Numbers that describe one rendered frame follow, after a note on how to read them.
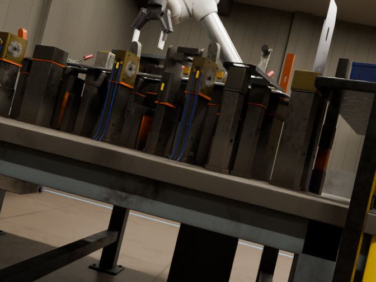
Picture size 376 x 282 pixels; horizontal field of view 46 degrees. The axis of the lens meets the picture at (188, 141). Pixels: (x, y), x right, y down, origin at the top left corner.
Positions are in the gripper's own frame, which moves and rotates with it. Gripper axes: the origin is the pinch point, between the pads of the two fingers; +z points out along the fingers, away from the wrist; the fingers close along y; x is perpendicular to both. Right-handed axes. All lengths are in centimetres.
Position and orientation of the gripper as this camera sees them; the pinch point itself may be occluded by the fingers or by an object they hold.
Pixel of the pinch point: (147, 45)
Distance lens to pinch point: 190.6
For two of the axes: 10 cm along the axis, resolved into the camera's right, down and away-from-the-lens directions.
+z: -2.3, 9.7, -0.3
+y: -8.5, -1.9, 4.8
